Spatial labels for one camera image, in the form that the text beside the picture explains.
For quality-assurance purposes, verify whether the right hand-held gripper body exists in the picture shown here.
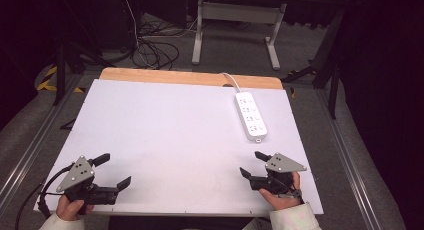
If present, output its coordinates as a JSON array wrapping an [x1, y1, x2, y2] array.
[[249, 152, 308, 196]]

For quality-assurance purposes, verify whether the black metal stand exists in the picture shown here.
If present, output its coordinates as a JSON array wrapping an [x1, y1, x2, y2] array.
[[53, 39, 116, 106], [281, 6, 346, 119]]

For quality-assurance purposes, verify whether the thin white floor cable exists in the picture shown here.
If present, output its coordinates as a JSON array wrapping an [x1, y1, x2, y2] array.
[[122, 0, 198, 68]]

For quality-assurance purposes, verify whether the white metal desk frame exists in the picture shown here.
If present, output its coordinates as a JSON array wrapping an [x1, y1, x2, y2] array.
[[191, 0, 288, 72]]

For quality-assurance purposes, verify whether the white power strip cable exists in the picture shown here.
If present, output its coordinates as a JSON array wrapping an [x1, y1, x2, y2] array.
[[219, 72, 243, 94]]

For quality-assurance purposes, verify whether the white power strip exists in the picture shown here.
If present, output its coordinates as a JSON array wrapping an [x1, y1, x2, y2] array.
[[234, 91, 269, 144]]

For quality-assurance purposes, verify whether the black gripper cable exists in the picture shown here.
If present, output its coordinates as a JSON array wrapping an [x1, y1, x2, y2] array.
[[14, 163, 75, 230]]

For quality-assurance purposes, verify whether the person's left hand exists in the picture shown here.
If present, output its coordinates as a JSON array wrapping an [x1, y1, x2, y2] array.
[[55, 194, 95, 222]]

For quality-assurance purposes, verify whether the black floor cable bundle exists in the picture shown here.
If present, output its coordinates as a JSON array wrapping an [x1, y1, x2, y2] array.
[[131, 36, 181, 71]]

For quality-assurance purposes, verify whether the person's right hand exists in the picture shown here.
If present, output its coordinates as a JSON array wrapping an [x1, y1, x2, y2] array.
[[258, 171, 303, 211]]

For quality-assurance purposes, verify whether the aluminium floor rail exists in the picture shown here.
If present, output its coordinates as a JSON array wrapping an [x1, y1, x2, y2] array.
[[0, 73, 84, 204], [314, 88, 383, 230]]

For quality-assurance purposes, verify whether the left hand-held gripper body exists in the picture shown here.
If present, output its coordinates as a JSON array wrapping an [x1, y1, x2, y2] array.
[[55, 155, 119, 206]]

